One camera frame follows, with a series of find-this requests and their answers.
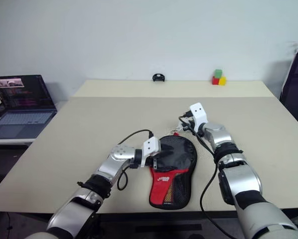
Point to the red toy block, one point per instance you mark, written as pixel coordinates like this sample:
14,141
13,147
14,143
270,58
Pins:
215,81

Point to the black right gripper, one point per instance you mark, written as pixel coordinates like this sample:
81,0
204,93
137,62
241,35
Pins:
188,122

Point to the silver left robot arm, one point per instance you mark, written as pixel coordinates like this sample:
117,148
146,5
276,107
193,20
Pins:
106,169

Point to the black office chair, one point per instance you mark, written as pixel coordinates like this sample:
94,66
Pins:
297,87

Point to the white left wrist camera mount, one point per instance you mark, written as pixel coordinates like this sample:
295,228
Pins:
151,147

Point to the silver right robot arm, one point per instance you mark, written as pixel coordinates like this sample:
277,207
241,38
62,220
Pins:
238,179

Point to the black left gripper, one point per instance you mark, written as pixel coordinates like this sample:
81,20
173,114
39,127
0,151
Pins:
154,163

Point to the yellow toy block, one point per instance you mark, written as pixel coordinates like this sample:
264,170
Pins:
223,81

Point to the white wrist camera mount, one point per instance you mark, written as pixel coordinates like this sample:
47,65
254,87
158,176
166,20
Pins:
151,147
198,113

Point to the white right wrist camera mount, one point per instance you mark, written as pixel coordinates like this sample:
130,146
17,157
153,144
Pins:
198,113

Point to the green toy block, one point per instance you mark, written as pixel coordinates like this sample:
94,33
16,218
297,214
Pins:
218,73

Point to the small black round object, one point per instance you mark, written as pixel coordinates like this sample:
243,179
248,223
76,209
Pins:
159,77

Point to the open grey laptop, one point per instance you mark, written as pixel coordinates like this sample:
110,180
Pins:
22,117

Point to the red and black paddle case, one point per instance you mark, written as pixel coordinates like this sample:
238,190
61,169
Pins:
186,154

